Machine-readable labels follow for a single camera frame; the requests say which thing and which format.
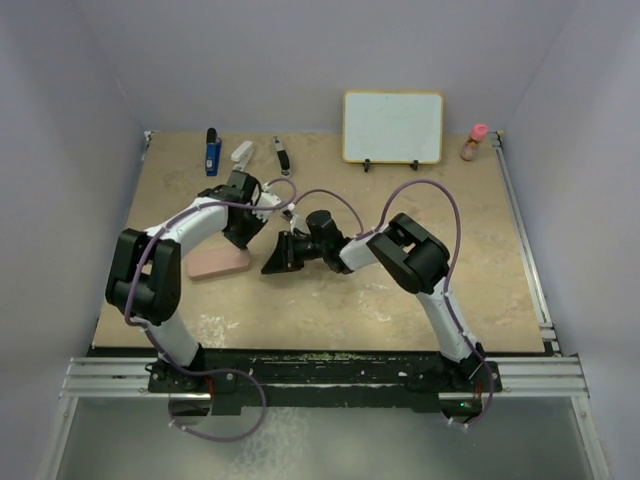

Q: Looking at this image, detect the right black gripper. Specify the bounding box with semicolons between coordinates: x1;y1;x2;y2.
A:
263;230;329;275

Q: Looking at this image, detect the pink glasses case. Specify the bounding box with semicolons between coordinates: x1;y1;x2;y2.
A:
186;246;250;281

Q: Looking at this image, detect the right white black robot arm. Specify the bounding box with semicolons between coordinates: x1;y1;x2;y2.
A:
261;210;484;391

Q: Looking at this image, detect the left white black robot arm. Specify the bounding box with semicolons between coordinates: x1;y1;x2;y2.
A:
105;171;281;392

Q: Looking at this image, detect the white stapler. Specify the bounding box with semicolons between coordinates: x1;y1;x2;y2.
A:
231;140;255;171

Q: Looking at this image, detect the blue black stapler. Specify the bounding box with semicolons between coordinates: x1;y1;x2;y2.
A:
205;127;222;177

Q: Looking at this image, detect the small whiteboard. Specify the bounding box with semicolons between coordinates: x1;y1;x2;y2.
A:
342;90;445;168

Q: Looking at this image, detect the pink capped small bottle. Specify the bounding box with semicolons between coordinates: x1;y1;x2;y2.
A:
460;123;489;161

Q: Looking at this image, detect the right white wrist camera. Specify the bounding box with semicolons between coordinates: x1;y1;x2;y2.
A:
281;203;302;232

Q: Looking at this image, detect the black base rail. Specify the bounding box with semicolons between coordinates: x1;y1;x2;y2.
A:
145;349;503;418

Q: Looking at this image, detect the aluminium frame rail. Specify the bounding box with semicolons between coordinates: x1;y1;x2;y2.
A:
56;131;612;479

